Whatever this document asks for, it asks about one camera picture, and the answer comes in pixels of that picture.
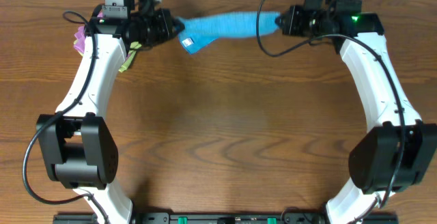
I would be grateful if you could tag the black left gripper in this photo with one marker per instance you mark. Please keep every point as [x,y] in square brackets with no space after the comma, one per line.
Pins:
[169,26]

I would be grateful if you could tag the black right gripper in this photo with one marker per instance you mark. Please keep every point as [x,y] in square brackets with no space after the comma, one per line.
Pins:
[291,28]

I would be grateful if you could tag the blue microfiber cloth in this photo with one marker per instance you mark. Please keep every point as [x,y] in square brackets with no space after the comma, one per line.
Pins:
[200,32]

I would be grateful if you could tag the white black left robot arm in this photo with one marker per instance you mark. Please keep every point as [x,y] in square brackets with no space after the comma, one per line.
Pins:
[77,147]

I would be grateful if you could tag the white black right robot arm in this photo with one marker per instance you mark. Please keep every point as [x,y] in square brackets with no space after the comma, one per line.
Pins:
[398,147]

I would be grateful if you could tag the green upper folded cloth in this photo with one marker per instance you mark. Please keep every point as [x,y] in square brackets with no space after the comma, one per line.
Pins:
[134,47]

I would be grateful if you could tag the green folded cloth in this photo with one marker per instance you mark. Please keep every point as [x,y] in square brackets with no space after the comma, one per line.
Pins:
[134,47]
[128,61]

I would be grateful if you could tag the green bottom folded cloth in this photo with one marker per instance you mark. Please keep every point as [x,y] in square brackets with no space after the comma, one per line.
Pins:
[128,61]

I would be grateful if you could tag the purple top folded cloth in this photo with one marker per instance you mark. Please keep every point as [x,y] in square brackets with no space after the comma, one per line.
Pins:
[80,34]

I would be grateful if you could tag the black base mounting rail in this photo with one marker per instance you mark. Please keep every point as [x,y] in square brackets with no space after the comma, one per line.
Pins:
[294,216]

